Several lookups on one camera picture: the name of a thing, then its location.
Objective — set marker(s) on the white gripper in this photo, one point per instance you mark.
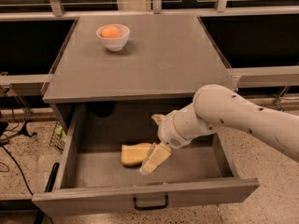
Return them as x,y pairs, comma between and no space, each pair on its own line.
168,131

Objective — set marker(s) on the yellow sponge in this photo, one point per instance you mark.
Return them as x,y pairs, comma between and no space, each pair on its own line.
132,155

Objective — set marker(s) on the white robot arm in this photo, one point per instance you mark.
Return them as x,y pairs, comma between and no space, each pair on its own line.
213,108

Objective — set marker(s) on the open grey top drawer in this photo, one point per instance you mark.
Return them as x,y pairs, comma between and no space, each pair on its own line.
92,180

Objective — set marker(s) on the black bar beside drawer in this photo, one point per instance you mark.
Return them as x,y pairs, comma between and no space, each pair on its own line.
40,214

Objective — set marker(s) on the grey cabinet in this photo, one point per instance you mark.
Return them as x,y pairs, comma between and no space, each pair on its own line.
166,56

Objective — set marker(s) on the white ceramic bowl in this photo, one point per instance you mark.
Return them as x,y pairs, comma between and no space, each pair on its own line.
115,44

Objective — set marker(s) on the orange fruit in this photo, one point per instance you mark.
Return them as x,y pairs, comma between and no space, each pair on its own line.
111,32

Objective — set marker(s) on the black stand base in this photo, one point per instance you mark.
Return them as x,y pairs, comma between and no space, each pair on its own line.
4,128

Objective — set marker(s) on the black drawer handle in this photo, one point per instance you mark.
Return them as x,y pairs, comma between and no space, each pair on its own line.
148,204

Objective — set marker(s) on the wire basket with green item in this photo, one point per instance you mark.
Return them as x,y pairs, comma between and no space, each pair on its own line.
58,138

